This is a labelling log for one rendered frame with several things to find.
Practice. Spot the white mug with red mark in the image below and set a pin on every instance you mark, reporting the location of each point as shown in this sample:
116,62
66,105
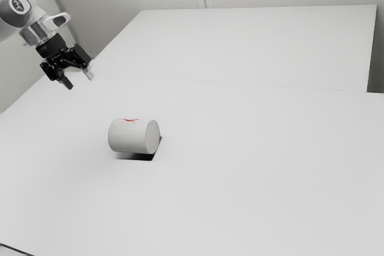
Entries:
133,135

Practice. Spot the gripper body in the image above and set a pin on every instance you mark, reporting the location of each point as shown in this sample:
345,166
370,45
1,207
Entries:
52,49

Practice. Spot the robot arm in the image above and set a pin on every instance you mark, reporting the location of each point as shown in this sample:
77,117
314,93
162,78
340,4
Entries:
18,7

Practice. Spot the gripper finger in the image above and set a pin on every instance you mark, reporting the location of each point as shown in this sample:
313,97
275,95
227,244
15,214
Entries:
80,58
55,71

